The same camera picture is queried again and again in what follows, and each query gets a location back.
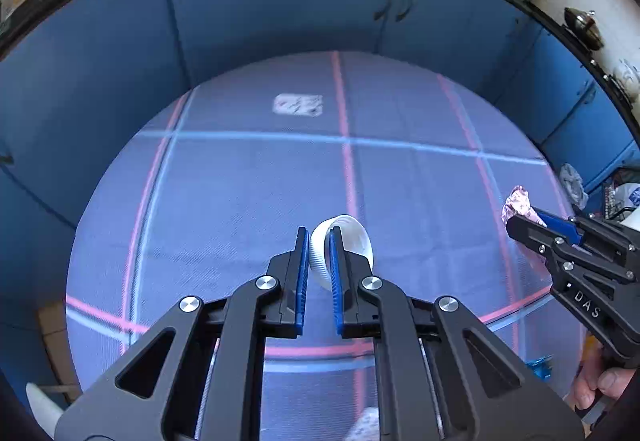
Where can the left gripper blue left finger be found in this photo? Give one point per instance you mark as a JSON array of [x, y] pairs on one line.
[[302, 248]]

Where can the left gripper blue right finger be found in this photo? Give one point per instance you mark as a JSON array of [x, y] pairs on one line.
[[336, 282]]

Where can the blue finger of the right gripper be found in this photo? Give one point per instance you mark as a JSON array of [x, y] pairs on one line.
[[560, 226]]

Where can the pink wrapper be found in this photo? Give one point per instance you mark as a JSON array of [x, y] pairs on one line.
[[518, 204]]

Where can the blue kitchen cabinets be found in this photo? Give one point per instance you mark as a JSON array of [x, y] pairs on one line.
[[529, 69]]

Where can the person's right hand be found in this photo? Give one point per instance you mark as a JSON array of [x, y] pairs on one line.
[[593, 377]]

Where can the grey bin with white bag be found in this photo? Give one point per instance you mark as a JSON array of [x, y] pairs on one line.
[[572, 183]]

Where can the blue foil wrapper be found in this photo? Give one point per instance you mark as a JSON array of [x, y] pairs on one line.
[[542, 367]]

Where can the blue plaid tablecloth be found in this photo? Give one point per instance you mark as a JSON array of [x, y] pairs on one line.
[[320, 240]]

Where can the white label on tablecloth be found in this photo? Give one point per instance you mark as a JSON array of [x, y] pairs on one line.
[[308, 105]]

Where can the steel pot on stove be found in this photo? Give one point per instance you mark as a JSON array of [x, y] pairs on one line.
[[627, 76]]

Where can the black wok with lid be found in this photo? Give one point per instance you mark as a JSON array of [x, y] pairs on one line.
[[584, 26]]

